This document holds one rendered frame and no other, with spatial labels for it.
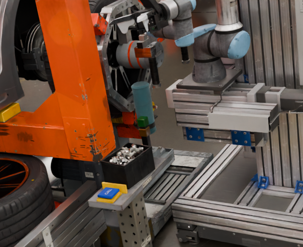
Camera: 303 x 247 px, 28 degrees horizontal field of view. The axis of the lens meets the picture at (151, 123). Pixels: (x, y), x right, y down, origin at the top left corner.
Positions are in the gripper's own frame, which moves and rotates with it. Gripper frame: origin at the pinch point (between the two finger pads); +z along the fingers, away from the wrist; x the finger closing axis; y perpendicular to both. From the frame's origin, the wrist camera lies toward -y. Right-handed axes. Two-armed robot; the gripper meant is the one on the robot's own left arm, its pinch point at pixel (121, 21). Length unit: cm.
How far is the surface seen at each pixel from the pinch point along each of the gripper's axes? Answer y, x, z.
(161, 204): 109, 68, -51
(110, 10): 4, 65, -50
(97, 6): 1, 72, -48
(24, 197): 66, 64, 24
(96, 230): 100, 67, -7
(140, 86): 42, 59, -50
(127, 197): 75, 31, -4
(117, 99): 46, 68, -41
